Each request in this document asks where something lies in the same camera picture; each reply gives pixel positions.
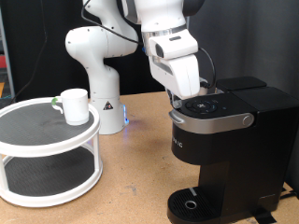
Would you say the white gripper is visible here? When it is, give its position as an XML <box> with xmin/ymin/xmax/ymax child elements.
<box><xmin>149</xmin><ymin>53</ymin><xmax>210</xmax><ymax>110</ymax></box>

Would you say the black Keurig coffee machine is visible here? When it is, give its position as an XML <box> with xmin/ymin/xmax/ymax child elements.
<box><xmin>166</xmin><ymin>76</ymin><xmax>299</xmax><ymax>224</ymax></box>

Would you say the white mug with green tape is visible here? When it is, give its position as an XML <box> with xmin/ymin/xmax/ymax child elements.
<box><xmin>50</xmin><ymin>88</ymin><xmax>91</xmax><ymax>127</ymax></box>

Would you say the white two-tier turntable shelf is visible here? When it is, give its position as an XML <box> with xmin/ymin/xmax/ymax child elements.
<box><xmin>0</xmin><ymin>96</ymin><xmax>104</xmax><ymax>208</ymax></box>

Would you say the black tape strip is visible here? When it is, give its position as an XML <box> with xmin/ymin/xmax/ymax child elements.
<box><xmin>251</xmin><ymin>207</ymin><xmax>278</xmax><ymax>224</ymax></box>

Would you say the black looped gripper cable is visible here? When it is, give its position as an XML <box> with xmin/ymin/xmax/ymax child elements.
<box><xmin>198</xmin><ymin>46</ymin><xmax>217</xmax><ymax>91</ymax></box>

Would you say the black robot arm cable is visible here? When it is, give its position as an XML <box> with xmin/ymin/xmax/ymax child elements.
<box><xmin>80</xmin><ymin>0</ymin><xmax>141</xmax><ymax>45</ymax></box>

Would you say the black hanging cable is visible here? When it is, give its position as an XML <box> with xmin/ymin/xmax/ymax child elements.
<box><xmin>11</xmin><ymin>0</ymin><xmax>48</xmax><ymax>99</ymax></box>

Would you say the black power cord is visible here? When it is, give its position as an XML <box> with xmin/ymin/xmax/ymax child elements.
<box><xmin>278</xmin><ymin>186</ymin><xmax>299</xmax><ymax>203</ymax></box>

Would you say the grey metal frame post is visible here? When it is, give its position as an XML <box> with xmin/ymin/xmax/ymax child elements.
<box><xmin>0</xmin><ymin>6</ymin><xmax>16</xmax><ymax>101</ymax></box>

